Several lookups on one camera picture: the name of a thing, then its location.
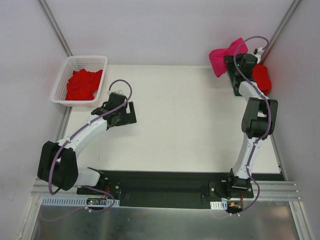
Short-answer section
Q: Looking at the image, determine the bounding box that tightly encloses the folded red t shirt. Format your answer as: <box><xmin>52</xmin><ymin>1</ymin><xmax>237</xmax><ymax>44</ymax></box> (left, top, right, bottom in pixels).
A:
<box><xmin>251</xmin><ymin>64</ymin><xmax>272</xmax><ymax>96</ymax></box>

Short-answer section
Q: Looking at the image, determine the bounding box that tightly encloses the aluminium frame rail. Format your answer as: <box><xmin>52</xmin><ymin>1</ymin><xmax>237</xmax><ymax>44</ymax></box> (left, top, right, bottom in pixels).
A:
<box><xmin>257</xmin><ymin>181</ymin><xmax>302</xmax><ymax>202</ymax></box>

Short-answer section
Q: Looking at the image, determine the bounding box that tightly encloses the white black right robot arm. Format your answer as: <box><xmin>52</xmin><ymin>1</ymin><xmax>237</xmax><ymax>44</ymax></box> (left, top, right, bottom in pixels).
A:
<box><xmin>222</xmin><ymin>53</ymin><xmax>278</xmax><ymax>199</ymax></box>

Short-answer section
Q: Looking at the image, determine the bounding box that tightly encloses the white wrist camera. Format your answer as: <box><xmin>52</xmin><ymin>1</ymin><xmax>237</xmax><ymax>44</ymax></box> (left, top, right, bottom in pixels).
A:
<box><xmin>253</xmin><ymin>47</ymin><xmax>264</xmax><ymax>56</ymax></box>
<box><xmin>107</xmin><ymin>90</ymin><xmax>124</xmax><ymax>96</ymax></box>

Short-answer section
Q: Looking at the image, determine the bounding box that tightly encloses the white plastic laundry basket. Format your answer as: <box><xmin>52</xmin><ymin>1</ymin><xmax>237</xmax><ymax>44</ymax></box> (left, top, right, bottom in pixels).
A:
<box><xmin>50</xmin><ymin>55</ymin><xmax>108</xmax><ymax>108</ymax></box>

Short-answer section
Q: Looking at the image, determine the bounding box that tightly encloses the crumpled red t shirt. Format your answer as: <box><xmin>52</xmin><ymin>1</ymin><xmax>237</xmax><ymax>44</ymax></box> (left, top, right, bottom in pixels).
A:
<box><xmin>65</xmin><ymin>69</ymin><xmax>103</xmax><ymax>101</ymax></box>

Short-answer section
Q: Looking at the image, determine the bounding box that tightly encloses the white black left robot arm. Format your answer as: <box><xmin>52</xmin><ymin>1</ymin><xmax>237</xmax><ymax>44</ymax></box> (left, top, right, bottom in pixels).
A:
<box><xmin>37</xmin><ymin>92</ymin><xmax>137</xmax><ymax>195</ymax></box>

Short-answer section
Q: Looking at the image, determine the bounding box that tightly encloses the pink t shirt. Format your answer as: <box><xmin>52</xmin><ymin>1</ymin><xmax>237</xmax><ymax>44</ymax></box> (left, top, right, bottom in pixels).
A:
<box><xmin>208</xmin><ymin>37</ymin><xmax>248</xmax><ymax>78</ymax></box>

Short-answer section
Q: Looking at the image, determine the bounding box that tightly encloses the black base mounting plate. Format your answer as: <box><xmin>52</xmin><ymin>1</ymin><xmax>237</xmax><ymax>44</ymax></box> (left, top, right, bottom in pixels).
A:
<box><xmin>76</xmin><ymin>170</ymin><xmax>254</xmax><ymax>209</ymax></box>

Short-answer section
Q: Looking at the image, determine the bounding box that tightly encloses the white slotted cable duct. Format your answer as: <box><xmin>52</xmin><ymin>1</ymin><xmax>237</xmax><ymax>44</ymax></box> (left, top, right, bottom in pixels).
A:
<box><xmin>210</xmin><ymin>200</ymin><xmax>228</xmax><ymax>211</ymax></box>
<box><xmin>42</xmin><ymin>196</ymin><xmax>120</xmax><ymax>208</ymax></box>

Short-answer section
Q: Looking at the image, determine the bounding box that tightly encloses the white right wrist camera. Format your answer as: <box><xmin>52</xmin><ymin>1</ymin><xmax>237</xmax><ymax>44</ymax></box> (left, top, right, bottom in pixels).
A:
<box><xmin>253</xmin><ymin>47</ymin><xmax>264</xmax><ymax>56</ymax></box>

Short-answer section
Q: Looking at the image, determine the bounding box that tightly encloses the left white slotted cable duct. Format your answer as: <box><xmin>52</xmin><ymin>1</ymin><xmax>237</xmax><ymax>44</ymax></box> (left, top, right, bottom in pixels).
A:
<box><xmin>42</xmin><ymin>196</ymin><xmax>120</xmax><ymax>208</ymax></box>

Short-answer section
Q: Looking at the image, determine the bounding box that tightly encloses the folded green t shirt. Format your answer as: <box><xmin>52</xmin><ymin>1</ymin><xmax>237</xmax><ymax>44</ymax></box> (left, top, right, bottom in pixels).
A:
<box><xmin>227</xmin><ymin>71</ymin><xmax>242</xmax><ymax>97</ymax></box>

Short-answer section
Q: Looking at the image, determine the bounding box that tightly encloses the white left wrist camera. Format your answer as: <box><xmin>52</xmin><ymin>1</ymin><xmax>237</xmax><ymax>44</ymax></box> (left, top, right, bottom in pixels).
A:
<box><xmin>107</xmin><ymin>90</ymin><xmax>124</xmax><ymax>96</ymax></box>

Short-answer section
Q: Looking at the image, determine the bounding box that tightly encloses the right white slotted cable duct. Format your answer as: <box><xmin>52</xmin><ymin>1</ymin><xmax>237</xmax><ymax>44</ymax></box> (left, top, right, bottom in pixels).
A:
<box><xmin>210</xmin><ymin>200</ymin><xmax>228</xmax><ymax>211</ymax></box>

